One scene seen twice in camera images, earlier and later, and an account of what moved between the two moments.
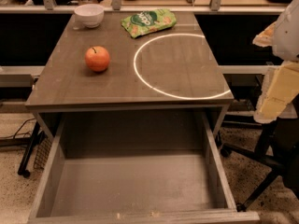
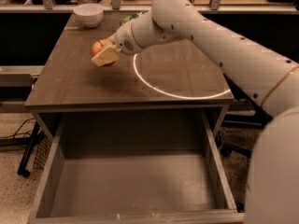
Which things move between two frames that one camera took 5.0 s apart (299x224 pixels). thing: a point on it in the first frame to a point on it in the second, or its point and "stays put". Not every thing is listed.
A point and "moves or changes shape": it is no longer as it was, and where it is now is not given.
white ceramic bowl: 90,14 stays put
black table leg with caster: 23,168 stays put
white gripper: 288,36 to 124,40
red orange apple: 96,58 moves or changes shape
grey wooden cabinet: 171,70 stays put
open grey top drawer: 135,167 stays put
